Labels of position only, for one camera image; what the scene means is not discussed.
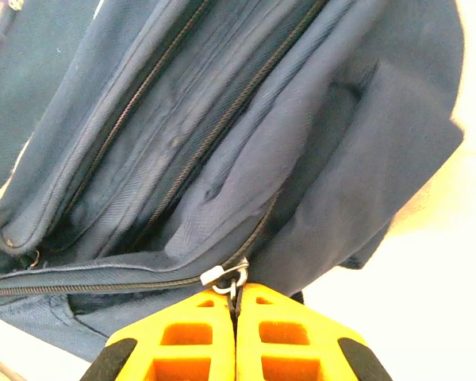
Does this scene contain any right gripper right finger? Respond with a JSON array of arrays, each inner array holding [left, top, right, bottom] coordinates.
[[236, 282, 393, 381]]

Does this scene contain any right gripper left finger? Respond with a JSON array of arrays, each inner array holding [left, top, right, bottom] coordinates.
[[79, 287, 237, 381]]

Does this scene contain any navy blue student backpack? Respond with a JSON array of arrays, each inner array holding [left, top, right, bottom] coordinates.
[[0, 0, 467, 364]]

